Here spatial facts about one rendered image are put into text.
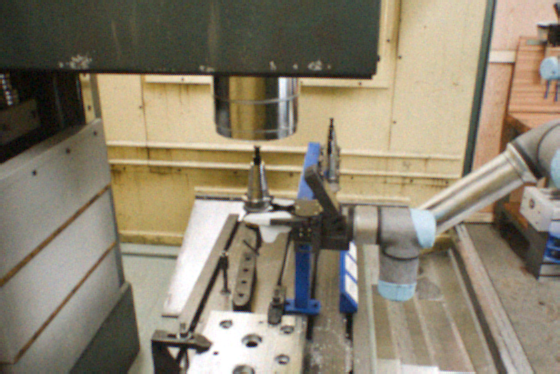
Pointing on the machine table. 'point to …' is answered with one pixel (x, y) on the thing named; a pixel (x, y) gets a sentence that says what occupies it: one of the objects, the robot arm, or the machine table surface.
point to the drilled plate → (261, 355)
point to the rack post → (302, 286)
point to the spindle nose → (255, 107)
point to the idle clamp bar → (245, 283)
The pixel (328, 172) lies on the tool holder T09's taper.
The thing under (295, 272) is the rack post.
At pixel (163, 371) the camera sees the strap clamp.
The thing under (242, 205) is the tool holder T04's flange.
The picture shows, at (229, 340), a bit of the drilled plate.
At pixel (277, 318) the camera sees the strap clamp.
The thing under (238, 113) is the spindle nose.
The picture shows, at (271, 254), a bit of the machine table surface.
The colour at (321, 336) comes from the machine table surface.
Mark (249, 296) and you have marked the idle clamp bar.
